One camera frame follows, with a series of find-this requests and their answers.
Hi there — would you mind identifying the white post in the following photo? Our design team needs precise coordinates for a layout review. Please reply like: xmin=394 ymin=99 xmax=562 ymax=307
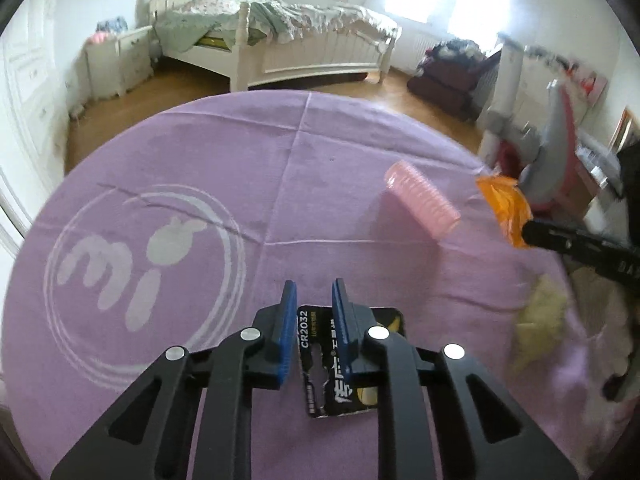
xmin=477 ymin=41 xmax=527 ymax=167

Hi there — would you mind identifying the pile of dark clothes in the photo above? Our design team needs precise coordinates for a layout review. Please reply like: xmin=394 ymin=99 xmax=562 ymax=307
xmin=425 ymin=38 xmax=490 ymax=62

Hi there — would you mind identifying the white wooden bed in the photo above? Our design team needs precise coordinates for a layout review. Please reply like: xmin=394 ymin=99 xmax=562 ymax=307
xmin=150 ymin=0 xmax=404 ymax=92

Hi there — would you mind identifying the orange plastic bag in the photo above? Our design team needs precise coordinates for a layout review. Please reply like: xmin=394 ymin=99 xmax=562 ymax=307
xmin=475 ymin=174 xmax=534 ymax=250

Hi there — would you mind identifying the pink hair roller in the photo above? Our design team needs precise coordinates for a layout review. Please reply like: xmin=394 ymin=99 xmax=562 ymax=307
xmin=384 ymin=161 xmax=462 ymax=237

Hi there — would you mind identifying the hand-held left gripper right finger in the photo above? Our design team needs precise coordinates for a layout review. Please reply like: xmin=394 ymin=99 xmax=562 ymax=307
xmin=330 ymin=276 xmax=582 ymax=480

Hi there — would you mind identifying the pink and grey chair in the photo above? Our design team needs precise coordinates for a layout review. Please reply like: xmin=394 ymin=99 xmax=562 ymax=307
xmin=487 ymin=79 xmax=601 ymax=217

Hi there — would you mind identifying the black battery blister card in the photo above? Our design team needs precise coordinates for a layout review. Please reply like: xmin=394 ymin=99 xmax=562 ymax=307
xmin=295 ymin=304 xmax=405 ymax=419

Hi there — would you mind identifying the white wardrobe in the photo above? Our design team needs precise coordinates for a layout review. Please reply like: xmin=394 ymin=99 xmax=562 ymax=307
xmin=0 ymin=0 xmax=69 ymax=233

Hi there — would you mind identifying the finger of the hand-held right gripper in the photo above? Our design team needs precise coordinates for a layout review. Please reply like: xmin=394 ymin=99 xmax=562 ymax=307
xmin=521 ymin=217 xmax=608 ymax=262

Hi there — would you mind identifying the pale floral bedding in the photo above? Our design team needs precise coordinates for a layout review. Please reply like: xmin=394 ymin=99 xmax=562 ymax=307
xmin=155 ymin=0 xmax=402 ymax=55

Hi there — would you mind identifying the white nightstand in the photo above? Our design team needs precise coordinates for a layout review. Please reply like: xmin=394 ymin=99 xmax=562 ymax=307
xmin=84 ymin=25 xmax=155 ymax=102

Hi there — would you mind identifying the white radiator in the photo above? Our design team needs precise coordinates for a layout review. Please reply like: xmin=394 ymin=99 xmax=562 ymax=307
xmin=410 ymin=33 xmax=448 ymax=59

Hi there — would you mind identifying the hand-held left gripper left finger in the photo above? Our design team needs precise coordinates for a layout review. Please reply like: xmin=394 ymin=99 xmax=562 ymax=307
xmin=50 ymin=279 xmax=299 ymax=480

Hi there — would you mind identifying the purple printed tablecloth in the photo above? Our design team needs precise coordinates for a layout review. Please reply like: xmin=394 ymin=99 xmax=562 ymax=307
xmin=0 ymin=91 xmax=640 ymax=480

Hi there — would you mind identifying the beige wrapper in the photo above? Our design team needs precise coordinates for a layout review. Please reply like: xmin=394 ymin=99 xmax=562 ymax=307
xmin=511 ymin=276 xmax=572 ymax=372

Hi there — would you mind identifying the dark red armchair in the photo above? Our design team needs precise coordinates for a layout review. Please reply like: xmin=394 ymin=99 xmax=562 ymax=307
xmin=407 ymin=42 xmax=501 ymax=122

